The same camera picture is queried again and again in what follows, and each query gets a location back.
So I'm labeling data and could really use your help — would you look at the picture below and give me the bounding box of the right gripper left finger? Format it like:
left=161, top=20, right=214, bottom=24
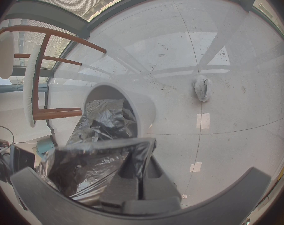
left=101, top=153, right=140, bottom=207

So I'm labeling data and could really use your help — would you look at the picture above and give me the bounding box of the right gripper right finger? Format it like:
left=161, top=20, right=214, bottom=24
left=141, top=157, right=182, bottom=206

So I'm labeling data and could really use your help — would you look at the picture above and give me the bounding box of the wooden chair with white cushions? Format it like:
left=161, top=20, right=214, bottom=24
left=0, top=25, right=107, bottom=128

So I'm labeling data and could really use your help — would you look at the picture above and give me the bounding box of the crumpled clear plastic wrapper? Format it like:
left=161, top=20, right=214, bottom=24
left=192, top=75, right=213, bottom=102

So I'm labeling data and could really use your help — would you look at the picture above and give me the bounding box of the teal and white box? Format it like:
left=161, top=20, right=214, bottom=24
left=36, top=140, right=55, bottom=155

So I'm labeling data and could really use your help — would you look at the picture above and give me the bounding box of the white trash bin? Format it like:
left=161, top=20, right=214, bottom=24
left=82, top=82, right=156, bottom=139

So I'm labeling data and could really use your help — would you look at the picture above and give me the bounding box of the black plastic bag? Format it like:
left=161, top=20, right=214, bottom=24
left=36, top=98, right=157, bottom=204

